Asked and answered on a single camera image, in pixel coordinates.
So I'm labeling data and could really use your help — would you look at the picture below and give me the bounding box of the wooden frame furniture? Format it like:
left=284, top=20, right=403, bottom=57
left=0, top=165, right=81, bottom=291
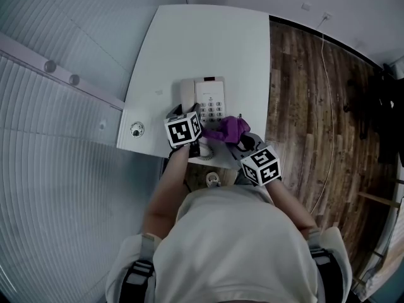
left=352, top=178, right=404, bottom=300

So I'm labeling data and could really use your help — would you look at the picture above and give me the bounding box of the grey right shoulder strap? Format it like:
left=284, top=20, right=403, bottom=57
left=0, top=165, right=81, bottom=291
left=306, top=229, right=336, bottom=303

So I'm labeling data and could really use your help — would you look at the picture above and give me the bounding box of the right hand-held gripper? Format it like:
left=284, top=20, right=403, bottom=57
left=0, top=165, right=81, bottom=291
left=227, top=131, right=282, bottom=187

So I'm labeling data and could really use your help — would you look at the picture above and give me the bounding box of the person's white shirt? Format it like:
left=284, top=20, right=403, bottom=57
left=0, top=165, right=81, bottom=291
left=105, top=184, right=354, bottom=303

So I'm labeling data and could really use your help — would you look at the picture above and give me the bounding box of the beige telephone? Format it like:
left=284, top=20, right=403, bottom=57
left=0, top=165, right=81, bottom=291
left=179, top=76, right=228, bottom=129

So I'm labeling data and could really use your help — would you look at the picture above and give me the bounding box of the round desk cable grommet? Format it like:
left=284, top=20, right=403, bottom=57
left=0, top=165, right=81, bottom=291
left=129, top=121, right=146, bottom=139

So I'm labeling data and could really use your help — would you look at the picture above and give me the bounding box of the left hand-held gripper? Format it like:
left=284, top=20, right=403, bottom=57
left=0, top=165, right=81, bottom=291
left=163, top=103, right=203, bottom=159

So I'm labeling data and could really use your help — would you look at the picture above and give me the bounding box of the white power cable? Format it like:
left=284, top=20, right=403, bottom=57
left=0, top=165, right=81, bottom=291
left=309, top=15, right=336, bottom=215

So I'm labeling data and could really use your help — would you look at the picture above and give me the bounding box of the grey left shoulder strap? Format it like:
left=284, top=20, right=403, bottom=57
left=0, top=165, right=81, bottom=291
left=119, top=234, right=156, bottom=303

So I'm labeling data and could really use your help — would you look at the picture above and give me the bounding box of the person's right forearm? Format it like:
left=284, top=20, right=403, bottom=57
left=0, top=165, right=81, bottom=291
left=266, top=178, right=320, bottom=235

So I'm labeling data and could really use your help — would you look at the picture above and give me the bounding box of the grey shoulder strap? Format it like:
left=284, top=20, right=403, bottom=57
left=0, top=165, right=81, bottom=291
left=119, top=234, right=156, bottom=303
left=306, top=229, right=336, bottom=303

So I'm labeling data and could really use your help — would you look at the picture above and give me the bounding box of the purple cloth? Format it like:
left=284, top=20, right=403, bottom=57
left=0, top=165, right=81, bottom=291
left=201, top=116, right=253, bottom=145

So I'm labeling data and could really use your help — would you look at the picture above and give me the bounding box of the person's left forearm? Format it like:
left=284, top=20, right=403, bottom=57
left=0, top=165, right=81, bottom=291
left=143, top=143, right=191, bottom=237

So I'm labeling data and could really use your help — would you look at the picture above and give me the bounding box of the person's light shoe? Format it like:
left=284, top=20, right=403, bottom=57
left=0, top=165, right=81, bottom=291
left=205, top=171, right=222, bottom=188

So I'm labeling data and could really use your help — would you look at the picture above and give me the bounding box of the black equipment stand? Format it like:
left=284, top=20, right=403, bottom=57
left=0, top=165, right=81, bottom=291
left=343, top=61, right=404, bottom=167

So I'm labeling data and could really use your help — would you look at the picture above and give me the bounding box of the coiled telephone cord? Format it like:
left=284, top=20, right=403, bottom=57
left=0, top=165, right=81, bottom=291
left=188, top=136, right=215, bottom=162

